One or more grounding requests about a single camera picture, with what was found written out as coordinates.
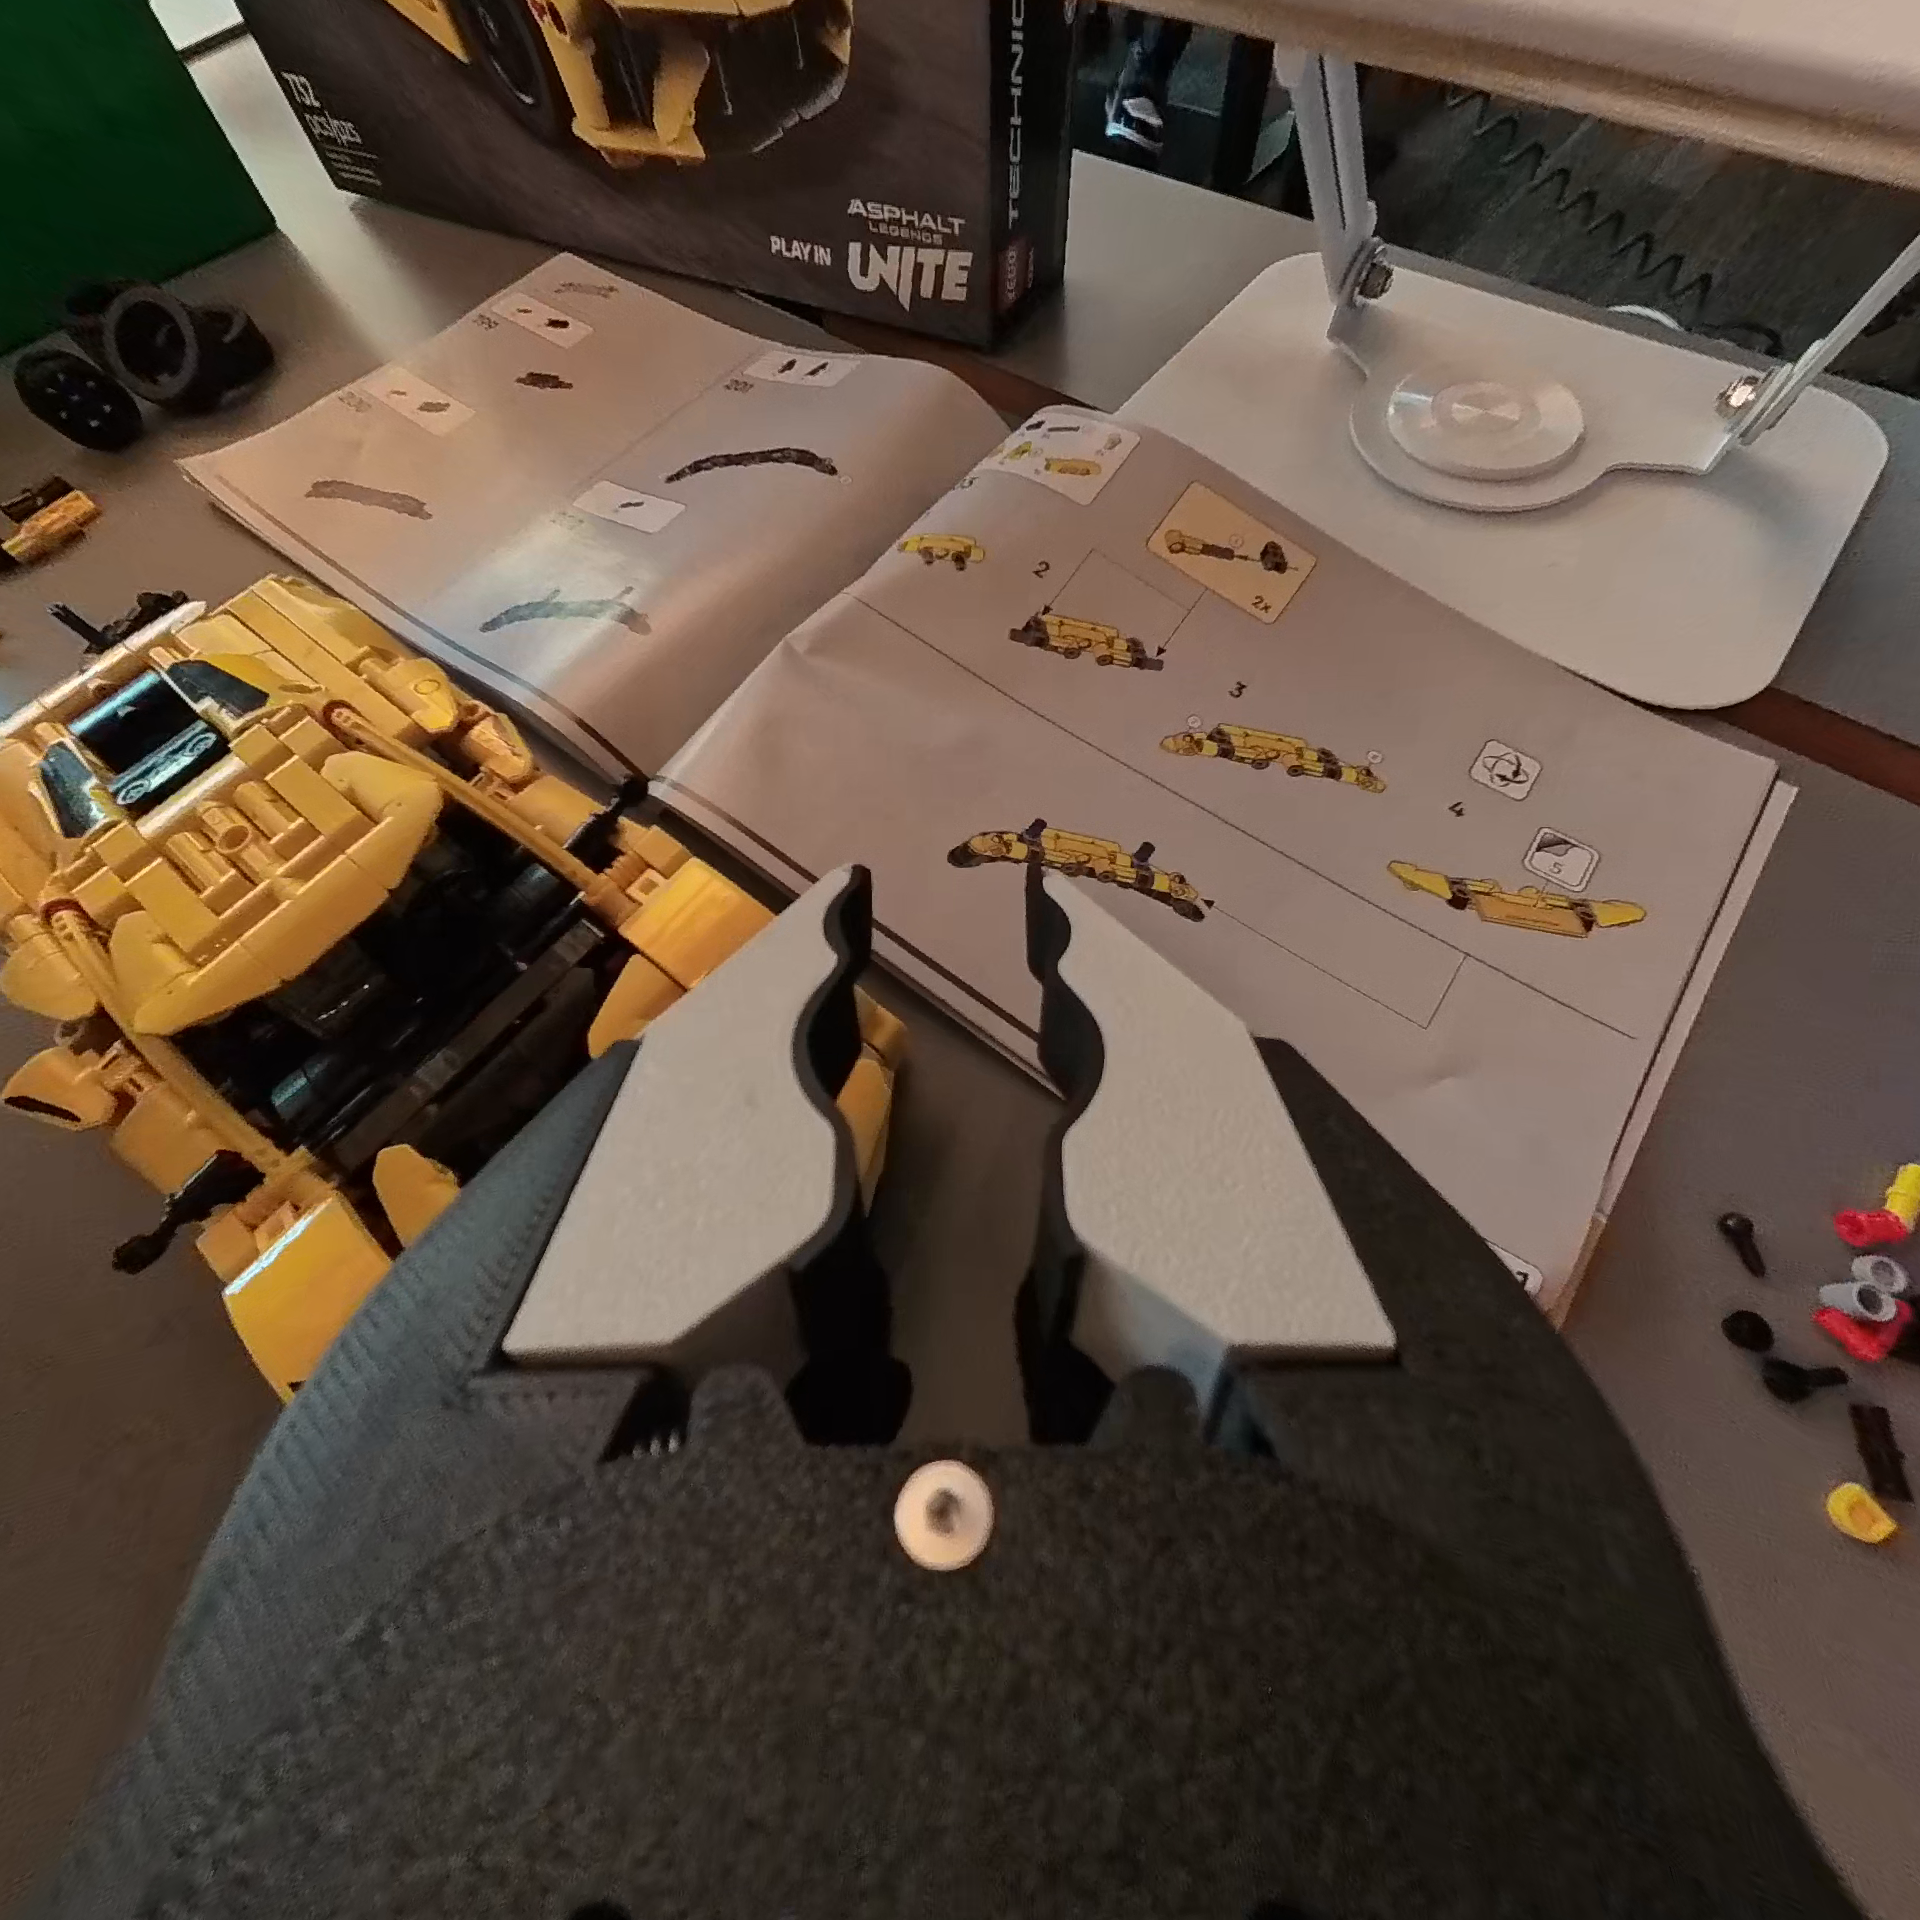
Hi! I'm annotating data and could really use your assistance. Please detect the cluster of tiny pin pieces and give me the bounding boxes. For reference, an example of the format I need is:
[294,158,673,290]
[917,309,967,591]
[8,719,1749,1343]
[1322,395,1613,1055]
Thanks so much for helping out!
[1716,1162,1920,1548]

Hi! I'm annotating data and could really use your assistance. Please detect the dark toy car box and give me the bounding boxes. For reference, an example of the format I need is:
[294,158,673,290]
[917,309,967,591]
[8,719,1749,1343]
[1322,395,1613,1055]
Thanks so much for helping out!
[229,0,1077,358]

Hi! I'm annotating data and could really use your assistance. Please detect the green plastic bin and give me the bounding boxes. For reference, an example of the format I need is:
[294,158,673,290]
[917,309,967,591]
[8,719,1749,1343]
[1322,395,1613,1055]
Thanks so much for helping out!
[0,0,281,358]

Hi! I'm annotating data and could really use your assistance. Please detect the white folding stand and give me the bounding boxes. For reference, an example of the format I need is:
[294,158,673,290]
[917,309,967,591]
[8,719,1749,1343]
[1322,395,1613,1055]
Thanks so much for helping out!
[1110,41,1920,713]

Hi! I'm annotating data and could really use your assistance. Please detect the scattered small brick pieces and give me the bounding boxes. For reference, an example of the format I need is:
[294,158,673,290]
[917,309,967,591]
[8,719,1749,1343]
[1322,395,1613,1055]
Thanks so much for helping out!
[0,473,106,573]

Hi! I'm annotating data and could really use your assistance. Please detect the open instruction booklet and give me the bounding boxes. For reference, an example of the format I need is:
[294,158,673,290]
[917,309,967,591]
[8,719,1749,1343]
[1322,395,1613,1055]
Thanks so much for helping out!
[174,250,1805,1332]

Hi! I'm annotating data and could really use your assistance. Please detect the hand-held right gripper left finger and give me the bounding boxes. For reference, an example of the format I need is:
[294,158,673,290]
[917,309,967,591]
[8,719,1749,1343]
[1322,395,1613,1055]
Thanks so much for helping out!
[498,861,877,1371]

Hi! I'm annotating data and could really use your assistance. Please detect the stack of black toy wheels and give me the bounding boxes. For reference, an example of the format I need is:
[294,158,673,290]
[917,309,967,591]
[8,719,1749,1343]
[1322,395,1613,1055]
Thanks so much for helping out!
[8,279,281,453]

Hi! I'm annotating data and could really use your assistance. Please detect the grey desk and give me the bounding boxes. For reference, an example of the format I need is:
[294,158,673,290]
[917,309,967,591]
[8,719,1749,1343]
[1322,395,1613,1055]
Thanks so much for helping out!
[0,152,1920,1892]

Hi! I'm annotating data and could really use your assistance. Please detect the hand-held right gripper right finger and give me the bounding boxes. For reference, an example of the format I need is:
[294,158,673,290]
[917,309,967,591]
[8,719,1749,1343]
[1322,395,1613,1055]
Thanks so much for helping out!
[1025,866,1400,1374]

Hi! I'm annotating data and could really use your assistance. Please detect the yellow brick toy car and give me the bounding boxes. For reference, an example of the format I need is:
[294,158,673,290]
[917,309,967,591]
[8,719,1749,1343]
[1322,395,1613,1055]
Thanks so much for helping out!
[0,573,909,1407]

